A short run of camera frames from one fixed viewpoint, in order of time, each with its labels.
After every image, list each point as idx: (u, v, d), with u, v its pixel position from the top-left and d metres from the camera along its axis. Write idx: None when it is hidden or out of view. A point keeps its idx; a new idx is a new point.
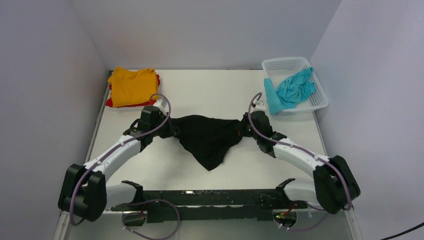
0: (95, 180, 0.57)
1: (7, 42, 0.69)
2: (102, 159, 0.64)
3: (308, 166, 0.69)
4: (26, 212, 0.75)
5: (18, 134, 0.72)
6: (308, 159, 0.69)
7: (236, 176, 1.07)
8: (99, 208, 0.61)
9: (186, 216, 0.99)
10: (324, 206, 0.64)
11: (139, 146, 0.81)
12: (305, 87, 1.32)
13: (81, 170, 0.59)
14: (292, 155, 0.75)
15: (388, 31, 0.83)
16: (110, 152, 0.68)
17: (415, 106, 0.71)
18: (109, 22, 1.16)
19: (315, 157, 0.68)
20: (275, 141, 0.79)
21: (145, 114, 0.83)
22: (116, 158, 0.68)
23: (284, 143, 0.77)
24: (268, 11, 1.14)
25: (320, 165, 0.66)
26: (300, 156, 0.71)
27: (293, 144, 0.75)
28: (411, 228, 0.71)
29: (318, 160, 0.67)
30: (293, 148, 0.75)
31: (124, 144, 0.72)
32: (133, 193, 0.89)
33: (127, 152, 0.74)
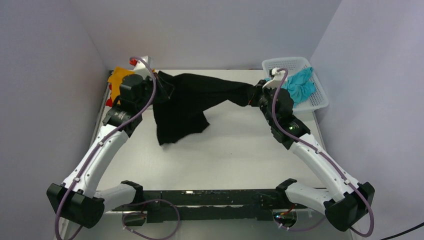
0: (77, 200, 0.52)
1: (7, 43, 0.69)
2: (81, 173, 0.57)
3: (331, 185, 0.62)
4: (26, 213, 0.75)
5: (19, 135, 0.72)
6: (335, 179, 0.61)
7: (236, 176, 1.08)
8: (96, 213, 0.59)
9: (186, 216, 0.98)
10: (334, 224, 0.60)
11: (126, 133, 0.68)
12: (305, 87, 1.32)
13: (61, 191, 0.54)
14: (313, 162, 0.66)
15: (388, 31, 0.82)
16: (89, 160, 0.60)
17: (415, 106, 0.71)
18: (108, 21, 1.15)
19: (345, 181, 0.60)
20: (298, 139, 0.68)
21: (124, 90, 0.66)
22: (99, 163, 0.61)
23: (309, 145, 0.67)
24: (268, 11, 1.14)
25: (349, 193, 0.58)
26: (327, 172, 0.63)
27: (321, 152, 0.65)
28: (410, 228, 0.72)
29: (348, 185, 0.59)
30: (318, 155, 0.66)
31: (104, 144, 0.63)
32: (133, 193, 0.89)
33: (113, 148, 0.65)
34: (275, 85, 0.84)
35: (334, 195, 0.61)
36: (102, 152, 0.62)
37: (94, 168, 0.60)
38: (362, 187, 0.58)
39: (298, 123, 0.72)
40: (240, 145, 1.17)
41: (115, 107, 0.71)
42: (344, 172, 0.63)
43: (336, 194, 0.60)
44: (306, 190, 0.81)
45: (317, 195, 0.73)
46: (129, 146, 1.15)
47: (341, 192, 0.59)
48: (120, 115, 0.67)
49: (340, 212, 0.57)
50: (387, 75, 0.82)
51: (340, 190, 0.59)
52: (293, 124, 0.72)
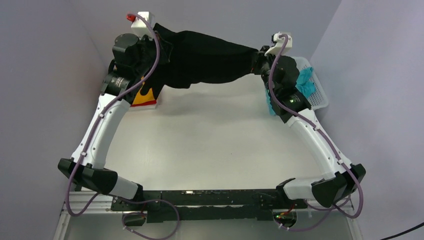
0: (88, 174, 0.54)
1: (7, 43, 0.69)
2: (87, 147, 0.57)
3: (324, 162, 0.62)
4: (25, 212, 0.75)
5: (18, 134, 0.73)
6: (329, 158, 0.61)
7: (236, 177, 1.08)
8: (110, 183, 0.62)
9: (186, 216, 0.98)
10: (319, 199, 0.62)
11: (127, 104, 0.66)
12: (305, 87, 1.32)
13: (71, 164, 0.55)
14: (309, 138, 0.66)
15: (387, 31, 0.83)
16: (93, 131, 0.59)
17: (415, 105, 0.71)
18: (109, 22, 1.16)
19: (339, 161, 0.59)
20: (296, 114, 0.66)
21: (118, 51, 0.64)
22: (102, 136, 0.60)
23: (307, 121, 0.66)
24: (268, 11, 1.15)
25: (339, 173, 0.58)
26: (322, 149, 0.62)
27: (319, 128, 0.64)
28: (411, 227, 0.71)
29: (341, 165, 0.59)
30: (316, 132, 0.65)
31: (105, 116, 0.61)
32: (134, 190, 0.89)
33: (114, 119, 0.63)
34: (277, 51, 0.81)
35: (325, 173, 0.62)
36: (104, 124, 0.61)
37: (100, 139, 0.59)
38: (355, 169, 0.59)
39: (299, 96, 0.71)
40: (241, 145, 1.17)
41: (111, 73, 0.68)
42: (339, 151, 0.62)
43: (327, 172, 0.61)
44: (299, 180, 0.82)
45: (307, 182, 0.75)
46: (129, 146, 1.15)
47: (332, 171, 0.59)
48: (118, 82, 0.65)
49: (327, 189, 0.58)
50: (387, 74, 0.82)
51: (331, 169, 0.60)
52: (294, 97, 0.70)
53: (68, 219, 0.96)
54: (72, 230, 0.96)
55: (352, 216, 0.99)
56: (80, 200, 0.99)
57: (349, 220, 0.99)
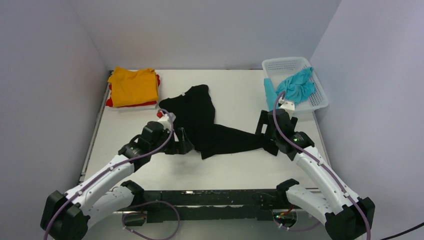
0: (71, 213, 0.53)
1: (7, 43, 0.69)
2: (85, 189, 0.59)
3: (331, 197, 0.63)
4: (27, 213, 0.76)
5: (19, 134, 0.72)
6: (335, 191, 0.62)
7: (236, 176, 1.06)
8: (76, 234, 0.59)
9: (186, 216, 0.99)
10: (333, 234, 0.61)
11: (132, 169, 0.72)
12: (305, 87, 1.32)
13: (62, 199, 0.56)
14: (315, 173, 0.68)
15: (387, 32, 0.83)
16: (98, 177, 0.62)
17: (414, 107, 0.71)
18: (108, 22, 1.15)
19: (345, 194, 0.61)
20: (301, 149, 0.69)
21: (146, 132, 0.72)
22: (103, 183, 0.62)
23: (312, 157, 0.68)
24: (268, 11, 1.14)
25: (347, 206, 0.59)
26: (327, 184, 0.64)
27: (322, 164, 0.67)
28: (409, 228, 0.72)
29: (347, 198, 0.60)
30: (320, 167, 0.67)
31: (113, 169, 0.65)
32: (130, 198, 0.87)
33: (118, 176, 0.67)
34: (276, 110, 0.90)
35: (334, 207, 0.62)
36: (110, 177, 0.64)
37: (99, 187, 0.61)
38: (362, 201, 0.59)
39: (302, 135, 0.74)
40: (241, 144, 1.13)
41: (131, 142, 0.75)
42: (345, 185, 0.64)
43: (335, 206, 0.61)
44: (307, 195, 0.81)
45: (317, 203, 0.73)
46: None
47: (340, 203, 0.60)
48: (133, 152, 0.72)
49: (339, 223, 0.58)
50: (387, 75, 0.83)
51: (339, 202, 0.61)
52: (298, 136, 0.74)
53: None
54: None
55: None
56: None
57: None
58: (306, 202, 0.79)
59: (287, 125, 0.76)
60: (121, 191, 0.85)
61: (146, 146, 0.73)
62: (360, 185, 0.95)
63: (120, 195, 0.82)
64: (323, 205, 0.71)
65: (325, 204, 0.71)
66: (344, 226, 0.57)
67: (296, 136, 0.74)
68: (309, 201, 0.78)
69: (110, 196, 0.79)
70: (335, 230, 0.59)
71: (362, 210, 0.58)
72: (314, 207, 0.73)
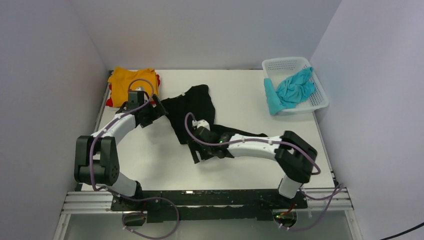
0: (106, 142, 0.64)
1: (7, 43, 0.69)
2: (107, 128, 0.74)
3: (266, 153, 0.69)
4: (26, 212, 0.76)
5: (19, 134, 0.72)
6: (264, 147, 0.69)
7: (235, 176, 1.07)
8: (114, 173, 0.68)
9: (186, 216, 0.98)
10: (299, 179, 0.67)
11: (133, 122, 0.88)
12: (305, 87, 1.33)
13: (89, 139, 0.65)
14: (249, 149, 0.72)
15: (387, 31, 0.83)
16: (111, 124, 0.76)
17: (415, 106, 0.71)
18: (108, 22, 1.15)
19: (268, 141, 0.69)
20: (228, 142, 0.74)
21: (133, 94, 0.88)
22: (118, 126, 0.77)
23: (236, 140, 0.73)
24: (268, 11, 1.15)
25: (277, 148, 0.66)
26: (255, 147, 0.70)
27: (245, 138, 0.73)
28: (409, 228, 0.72)
29: (274, 143, 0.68)
30: (246, 141, 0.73)
31: (122, 118, 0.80)
32: (134, 186, 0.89)
33: (125, 124, 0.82)
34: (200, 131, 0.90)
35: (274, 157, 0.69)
36: (120, 123, 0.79)
37: (116, 130, 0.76)
38: (284, 137, 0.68)
39: (225, 134, 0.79)
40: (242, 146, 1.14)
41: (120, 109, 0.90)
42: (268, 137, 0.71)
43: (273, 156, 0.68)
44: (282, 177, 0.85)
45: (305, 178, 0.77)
46: (130, 147, 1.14)
47: (272, 151, 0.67)
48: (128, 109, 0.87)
49: (287, 167, 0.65)
50: (387, 74, 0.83)
51: (270, 151, 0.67)
52: (222, 137, 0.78)
53: (68, 219, 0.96)
54: (72, 230, 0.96)
55: (352, 216, 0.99)
56: (80, 200, 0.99)
57: (348, 220, 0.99)
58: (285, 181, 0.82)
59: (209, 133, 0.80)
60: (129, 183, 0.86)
61: (134, 104, 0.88)
62: (360, 185, 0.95)
63: (128, 180, 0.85)
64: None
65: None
66: (290, 166, 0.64)
67: (221, 138, 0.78)
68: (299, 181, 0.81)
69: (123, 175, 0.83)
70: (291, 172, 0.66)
71: (289, 142, 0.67)
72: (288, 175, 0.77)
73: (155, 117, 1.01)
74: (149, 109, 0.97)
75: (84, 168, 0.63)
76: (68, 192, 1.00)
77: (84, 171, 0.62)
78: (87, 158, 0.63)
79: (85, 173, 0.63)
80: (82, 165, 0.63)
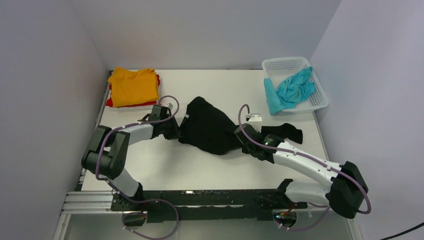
0: (121, 135, 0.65)
1: (6, 43, 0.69)
2: (127, 126, 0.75)
3: (318, 176, 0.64)
4: (26, 212, 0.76)
5: (18, 134, 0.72)
6: (319, 170, 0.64)
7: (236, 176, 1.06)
8: (118, 170, 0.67)
9: (186, 216, 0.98)
10: (341, 212, 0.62)
11: (150, 134, 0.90)
12: (305, 87, 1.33)
13: (108, 129, 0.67)
14: (295, 163, 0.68)
15: (388, 31, 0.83)
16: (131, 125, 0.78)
17: (415, 107, 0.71)
18: (108, 22, 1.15)
19: (326, 166, 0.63)
20: (275, 148, 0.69)
21: (157, 108, 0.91)
22: (137, 128, 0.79)
23: (287, 150, 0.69)
24: (268, 11, 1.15)
25: (335, 177, 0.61)
26: (308, 166, 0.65)
27: (297, 151, 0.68)
28: (410, 228, 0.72)
29: (332, 170, 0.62)
30: (297, 155, 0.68)
31: (142, 124, 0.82)
32: (135, 188, 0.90)
33: (144, 131, 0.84)
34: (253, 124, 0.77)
35: (325, 185, 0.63)
36: (139, 128, 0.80)
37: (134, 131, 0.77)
38: (345, 167, 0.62)
39: (271, 137, 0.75)
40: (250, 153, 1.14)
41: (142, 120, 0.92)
42: (324, 161, 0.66)
43: (327, 183, 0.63)
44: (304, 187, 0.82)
45: (315, 190, 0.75)
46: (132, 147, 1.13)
47: (328, 178, 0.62)
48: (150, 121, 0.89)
49: (338, 199, 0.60)
50: (387, 74, 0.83)
51: (326, 177, 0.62)
52: (268, 139, 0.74)
53: (68, 219, 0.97)
54: (72, 230, 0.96)
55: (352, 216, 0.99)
56: (80, 200, 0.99)
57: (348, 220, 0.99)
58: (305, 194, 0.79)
59: (255, 133, 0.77)
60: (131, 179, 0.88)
61: (156, 118, 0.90)
62: None
63: (130, 179, 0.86)
64: (321, 189, 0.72)
65: (323, 187, 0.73)
66: (342, 199, 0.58)
67: (266, 140, 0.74)
68: (307, 190, 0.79)
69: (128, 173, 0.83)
70: (339, 204, 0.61)
71: (348, 174, 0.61)
72: (313, 193, 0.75)
73: (175, 133, 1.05)
74: (170, 123, 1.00)
75: (93, 154, 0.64)
76: (68, 192, 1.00)
77: (92, 157, 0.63)
78: (99, 145, 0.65)
79: (92, 158, 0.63)
80: (93, 151, 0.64)
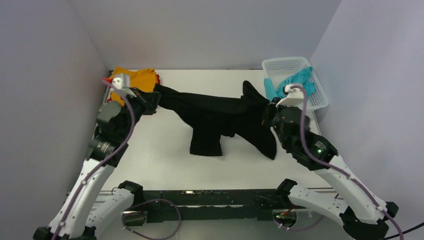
0: None
1: (8, 42, 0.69)
2: (65, 216, 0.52)
3: (361, 210, 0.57)
4: (26, 212, 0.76)
5: (18, 134, 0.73)
6: (367, 206, 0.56)
7: (236, 176, 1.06)
8: None
9: (186, 216, 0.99)
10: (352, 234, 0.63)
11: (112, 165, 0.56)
12: (306, 87, 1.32)
13: (48, 235, 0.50)
14: (344, 188, 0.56)
15: (388, 30, 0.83)
16: (74, 199, 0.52)
17: (414, 106, 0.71)
18: (108, 22, 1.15)
19: (378, 207, 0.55)
20: (330, 166, 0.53)
21: (102, 121, 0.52)
22: (89, 193, 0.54)
23: (344, 173, 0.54)
24: (268, 11, 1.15)
25: (381, 219, 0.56)
26: (360, 200, 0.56)
27: (354, 178, 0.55)
28: (409, 228, 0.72)
29: (379, 211, 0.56)
30: (350, 181, 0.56)
31: (88, 183, 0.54)
32: (132, 197, 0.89)
33: (100, 182, 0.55)
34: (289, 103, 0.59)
35: (363, 218, 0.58)
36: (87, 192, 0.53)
37: (81, 207, 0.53)
38: (390, 208, 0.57)
39: (322, 141, 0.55)
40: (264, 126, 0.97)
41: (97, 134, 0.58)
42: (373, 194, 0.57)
43: (366, 218, 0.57)
44: (312, 197, 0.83)
45: (326, 204, 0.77)
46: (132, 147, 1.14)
47: (373, 218, 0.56)
48: (104, 147, 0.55)
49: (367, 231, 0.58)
50: (387, 74, 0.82)
51: (372, 217, 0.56)
52: (318, 144, 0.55)
53: None
54: None
55: None
56: None
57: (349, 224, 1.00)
58: (314, 205, 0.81)
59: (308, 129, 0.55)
60: (121, 193, 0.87)
61: (113, 134, 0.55)
62: None
63: (123, 200, 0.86)
64: (334, 205, 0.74)
65: (335, 204, 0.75)
66: (374, 234, 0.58)
67: (316, 146, 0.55)
68: (315, 202, 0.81)
69: (110, 201, 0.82)
70: (363, 234, 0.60)
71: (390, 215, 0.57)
72: (325, 208, 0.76)
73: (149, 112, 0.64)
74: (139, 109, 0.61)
75: None
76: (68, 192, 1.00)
77: None
78: None
79: None
80: None
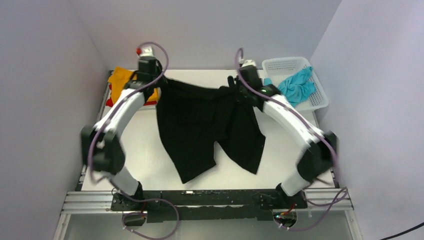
0: (109, 137, 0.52)
1: (8, 43, 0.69)
2: (111, 117, 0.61)
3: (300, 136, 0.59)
4: (27, 211, 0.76)
5: (18, 134, 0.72)
6: (301, 130, 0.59)
7: (235, 176, 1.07)
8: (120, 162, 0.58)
9: (186, 216, 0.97)
10: (304, 174, 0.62)
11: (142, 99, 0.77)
12: (305, 87, 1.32)
13: (93, 132, 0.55)
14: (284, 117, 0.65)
15: (387, 31, 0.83)
16: (116, 111, 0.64)
17: (413, 107, 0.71)
18: (107, 22, 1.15)
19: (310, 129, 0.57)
20: (268, 98, 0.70)
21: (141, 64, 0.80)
22: (124, 113, 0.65)
23: (276, 102, 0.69)
24: (267, 11, 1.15)
25: (313, 140, 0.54)
26: (293, 124, 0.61)
27: (290, 107, 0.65)
28: (409, 228, 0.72)
29: (313, 134, 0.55)
30: (287, 110, 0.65)
31: (129, 98, 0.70)
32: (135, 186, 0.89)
33: (133, 105, 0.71)
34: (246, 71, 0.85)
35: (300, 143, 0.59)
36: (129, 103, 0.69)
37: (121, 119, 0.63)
38: (327, 137, 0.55)
39: (270, 87, 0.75)
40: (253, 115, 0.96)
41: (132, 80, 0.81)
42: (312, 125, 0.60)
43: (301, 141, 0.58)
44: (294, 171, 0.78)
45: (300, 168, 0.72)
46: (132, 147, 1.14)
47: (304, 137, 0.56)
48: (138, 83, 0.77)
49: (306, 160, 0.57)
50: (386, 74, 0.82)
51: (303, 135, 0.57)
52: (265, 88, 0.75)
53: (68, 218, 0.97)
54: (72, 230, 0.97)
55: (351, 215, 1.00)
56: (80, 200, 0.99)
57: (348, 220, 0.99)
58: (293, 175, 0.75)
59: (258, 78, 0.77)
60: None
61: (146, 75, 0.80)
62: (359, 185, 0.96)
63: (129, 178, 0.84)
64: None
65: None
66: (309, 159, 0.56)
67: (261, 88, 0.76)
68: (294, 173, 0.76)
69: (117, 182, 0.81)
70: (305, 165, 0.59)
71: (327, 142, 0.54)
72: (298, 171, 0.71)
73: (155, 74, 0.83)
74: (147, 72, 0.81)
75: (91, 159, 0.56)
76: (68, 192, 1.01)
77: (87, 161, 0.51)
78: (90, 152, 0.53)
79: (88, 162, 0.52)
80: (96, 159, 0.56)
